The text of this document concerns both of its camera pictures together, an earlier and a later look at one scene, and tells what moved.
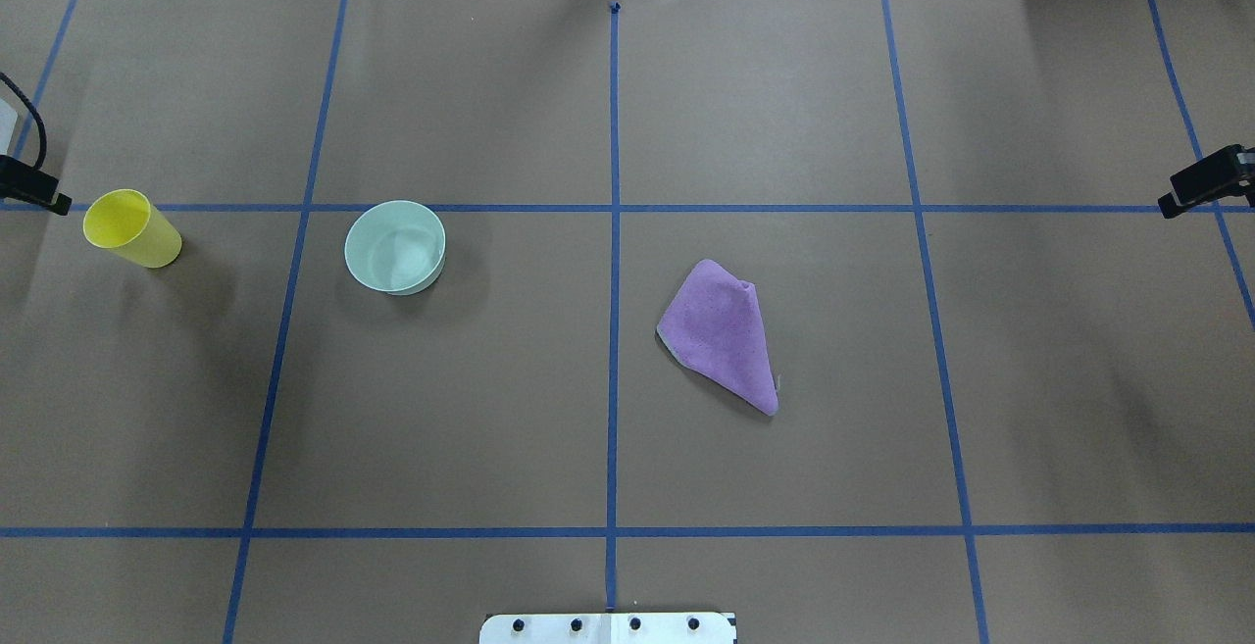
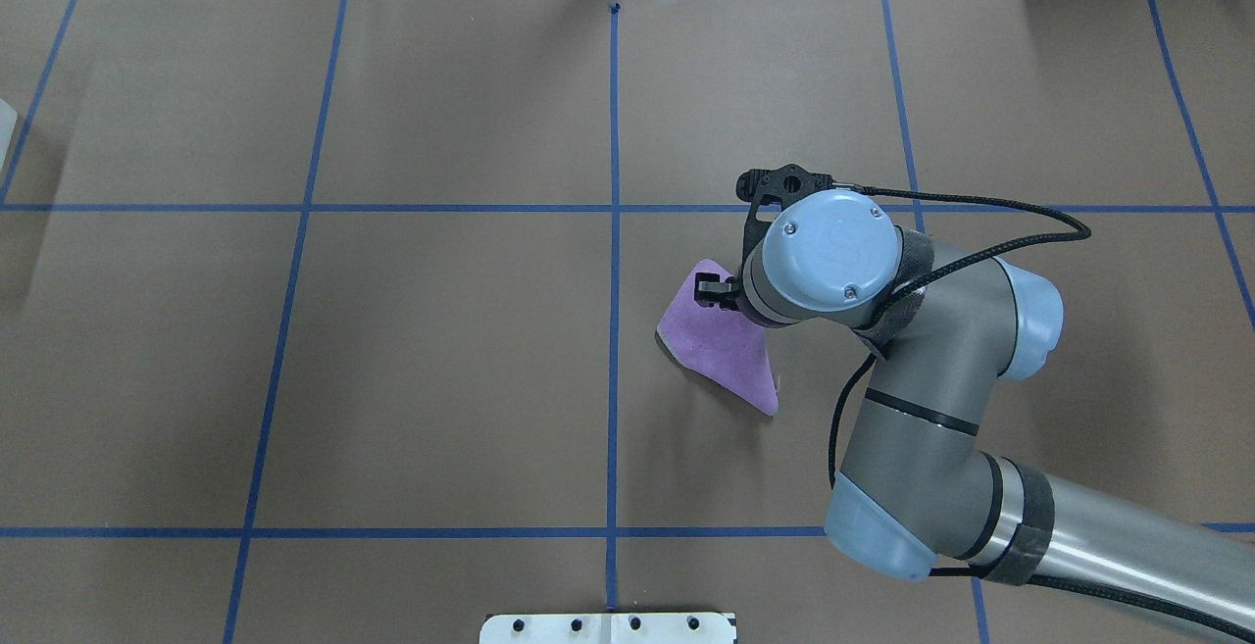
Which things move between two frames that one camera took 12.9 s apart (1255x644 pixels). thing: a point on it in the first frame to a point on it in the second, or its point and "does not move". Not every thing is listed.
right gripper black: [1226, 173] to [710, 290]
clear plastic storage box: [8, 122] does not move
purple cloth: [714, 326] does not move
